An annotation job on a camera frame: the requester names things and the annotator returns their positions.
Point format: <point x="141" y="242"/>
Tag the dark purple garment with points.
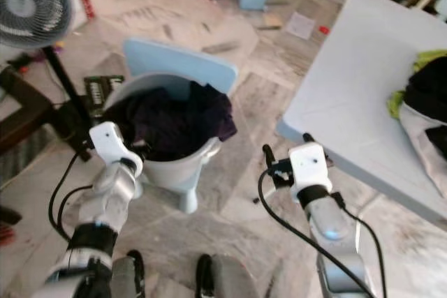
<point x="174" y="123"/>

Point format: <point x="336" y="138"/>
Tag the black garment with grey lining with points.
<point x="426" y="88"/>

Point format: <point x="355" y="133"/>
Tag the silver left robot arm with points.
<point x="112" y="193"/>

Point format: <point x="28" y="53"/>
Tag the white laundry hamper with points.
<point x="181" y="172"/>

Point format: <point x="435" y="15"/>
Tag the white plastic table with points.
<point x="349" y="82"/>

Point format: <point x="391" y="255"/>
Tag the green black carton box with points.
<point x="101" y="92"/>

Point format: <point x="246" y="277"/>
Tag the yellow-green cloth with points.
<point x="397" y="106"/>

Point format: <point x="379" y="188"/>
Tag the light blue hamper lid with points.
<point x="178" y="61"/>

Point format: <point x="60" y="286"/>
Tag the small red object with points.
<point x="323" y="30"/>

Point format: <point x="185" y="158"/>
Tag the white paper sheet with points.
<point x="300" y="26"/>

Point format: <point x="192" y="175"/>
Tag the grey robot right leg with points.
<point x="230" y="280"/>

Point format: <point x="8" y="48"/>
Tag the grey robot leg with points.
<point x="230" y="280"/>
<point x="127" y="280"/>

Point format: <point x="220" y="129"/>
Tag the small cardboard piece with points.
<point x="271" y="23"/>

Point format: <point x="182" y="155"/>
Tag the grey robot left leg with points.
<point x="127" y="280"/>

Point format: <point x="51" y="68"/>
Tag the dark wooden side table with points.
<point x="21" y="102"/>

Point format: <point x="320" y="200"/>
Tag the bare human foot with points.
<point x="5" y="235"/>

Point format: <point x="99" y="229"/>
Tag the grey standing fan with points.
<point x="28" y="5"/>

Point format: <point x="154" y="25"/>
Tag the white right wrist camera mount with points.
<point x="309" y="165"/>

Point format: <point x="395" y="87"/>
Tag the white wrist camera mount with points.
<point x="112" y="143"/>
<point x="309" y="165"/>

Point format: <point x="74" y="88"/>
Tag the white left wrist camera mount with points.
<point x="112" y="143"/>

